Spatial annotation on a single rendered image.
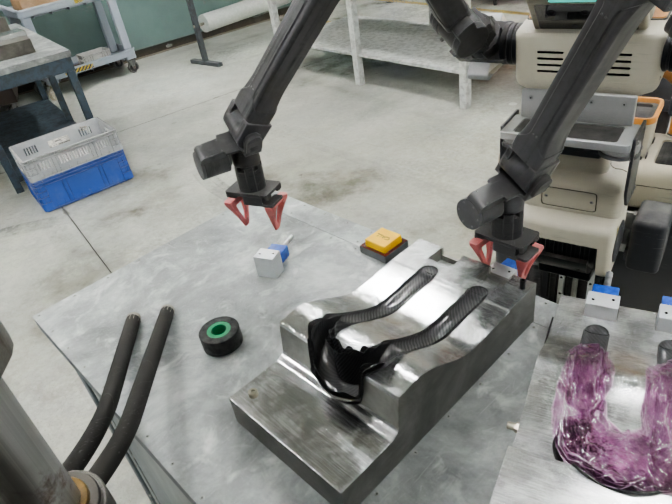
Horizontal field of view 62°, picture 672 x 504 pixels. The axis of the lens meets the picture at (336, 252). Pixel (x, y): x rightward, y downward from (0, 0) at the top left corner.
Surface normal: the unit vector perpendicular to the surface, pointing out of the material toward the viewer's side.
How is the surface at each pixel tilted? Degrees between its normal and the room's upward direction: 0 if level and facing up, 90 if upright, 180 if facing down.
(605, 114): 90
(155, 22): 90
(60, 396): 0
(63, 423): 0
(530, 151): 91
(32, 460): 90
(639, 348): 0
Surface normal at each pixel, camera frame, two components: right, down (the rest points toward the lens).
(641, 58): -0.53, 0.64
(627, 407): -0.25, -0.66
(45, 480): 0.93, 0.09
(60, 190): 0.61, 0.39
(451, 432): -0.14, -0.82
